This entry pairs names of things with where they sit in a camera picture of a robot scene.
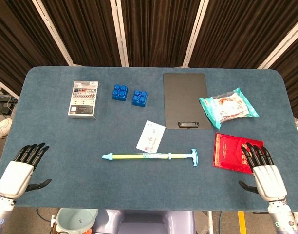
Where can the pale green plastic basin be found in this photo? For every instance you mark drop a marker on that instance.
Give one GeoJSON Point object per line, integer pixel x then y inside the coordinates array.
{"type": "Point", "coordinates": [76, 220]}

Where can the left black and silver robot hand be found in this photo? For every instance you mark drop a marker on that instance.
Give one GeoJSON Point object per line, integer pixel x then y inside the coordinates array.
{"type": "Point", "coordinates": [13, 179]}

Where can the blue four-stud building block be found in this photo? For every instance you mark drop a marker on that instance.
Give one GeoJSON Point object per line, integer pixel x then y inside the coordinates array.
{"type": "Point", "coordinates": [139, 98]}
{"type": "Point", "coordinates": [119, 93]}

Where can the silver printed box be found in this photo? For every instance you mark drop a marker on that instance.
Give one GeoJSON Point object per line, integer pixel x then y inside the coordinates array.
{"type": "Point", "coordinates": [83, 102]}

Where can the white printed card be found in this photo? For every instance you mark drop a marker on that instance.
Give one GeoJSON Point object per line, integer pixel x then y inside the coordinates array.
{"type": "Point", "coordinates": [151, 136]}

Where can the red gold-printed envelope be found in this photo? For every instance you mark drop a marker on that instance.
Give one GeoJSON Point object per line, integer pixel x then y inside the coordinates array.
{"type": "Point", "coordinates": [228, 152]}

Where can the dark brown white-framed screen panel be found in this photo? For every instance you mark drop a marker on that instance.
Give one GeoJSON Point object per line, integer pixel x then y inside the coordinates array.
{"type": "Point", "coordinates": [296, 73]}
{"type": "Point", "coordinates": [17, 36]}
{"type": "Point", "coordinates": [158, 31]}
{"type": "Point", "coordinates": [85, 31]}
{"type": "Point", "coordinates": [236, 31]}

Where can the large blue and yellow syringe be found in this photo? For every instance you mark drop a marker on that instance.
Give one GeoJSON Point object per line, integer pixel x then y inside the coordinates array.
{"type": "Point", "coordinates": [139, 156]}

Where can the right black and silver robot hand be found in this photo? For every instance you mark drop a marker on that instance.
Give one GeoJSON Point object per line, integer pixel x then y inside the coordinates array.
{"type": "Point", "coordinates": [269, 179]}

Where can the teal snack packet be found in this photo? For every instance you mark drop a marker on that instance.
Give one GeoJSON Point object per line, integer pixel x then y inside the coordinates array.
{"type": "Point", "coordinates": [228, 107]}

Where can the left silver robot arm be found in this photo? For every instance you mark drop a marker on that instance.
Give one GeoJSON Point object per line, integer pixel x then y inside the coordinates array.
{"type": "Point", "coordinates": [0, 214]}

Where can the blue felt table cover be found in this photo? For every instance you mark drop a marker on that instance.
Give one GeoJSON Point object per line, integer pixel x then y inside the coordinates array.
{"type": "Point", "coordinates": [90, 180]}

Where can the lilac grey robot base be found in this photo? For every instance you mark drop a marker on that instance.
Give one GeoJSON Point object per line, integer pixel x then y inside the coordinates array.
{"type": "Point", "coordinates": [144, 223]}

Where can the white shoe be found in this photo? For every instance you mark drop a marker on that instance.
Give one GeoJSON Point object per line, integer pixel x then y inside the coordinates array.
{"type": "Point", "coordinates": [1, 128]}

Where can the black clipboard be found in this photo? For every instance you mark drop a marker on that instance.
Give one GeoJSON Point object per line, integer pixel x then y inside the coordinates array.
{"type": "Point", "coordinates": [185, 100]}

